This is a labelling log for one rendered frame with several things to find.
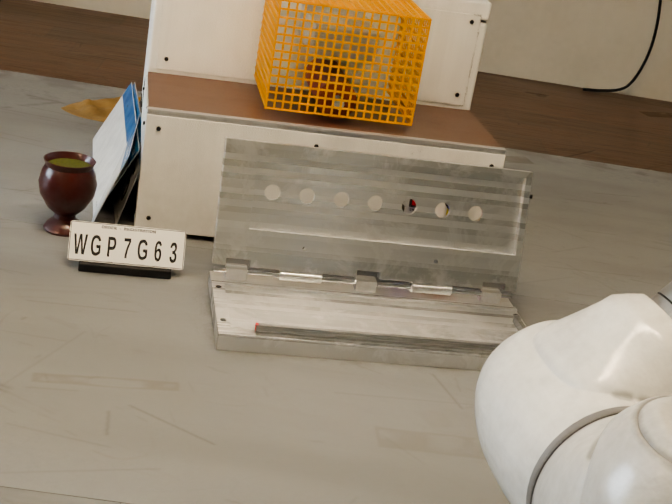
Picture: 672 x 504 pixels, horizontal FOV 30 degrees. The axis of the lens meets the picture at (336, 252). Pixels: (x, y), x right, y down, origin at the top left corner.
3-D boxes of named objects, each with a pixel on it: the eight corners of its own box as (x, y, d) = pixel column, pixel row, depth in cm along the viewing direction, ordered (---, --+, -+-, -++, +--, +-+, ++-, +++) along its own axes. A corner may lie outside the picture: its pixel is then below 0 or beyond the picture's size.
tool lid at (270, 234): (226, 137, 170) (225, 136, 172) (211, 274, 173) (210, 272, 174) (533, 172, 179) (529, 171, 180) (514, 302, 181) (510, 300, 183)
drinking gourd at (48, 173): (45, 242, 181) (51, 169, 177) (26, 220, 187) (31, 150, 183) (101, 238, 185) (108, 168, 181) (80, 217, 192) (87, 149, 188)
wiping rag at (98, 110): (123, 132, 236) (124, 123, 236) (52, 107, 244) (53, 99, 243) (193, 114, 255) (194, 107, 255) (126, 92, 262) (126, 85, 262)
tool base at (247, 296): (215, 349, 157) (219, 323, 156) (207, 283, 176) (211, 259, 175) (547, 376, 166) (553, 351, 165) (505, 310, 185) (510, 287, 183)
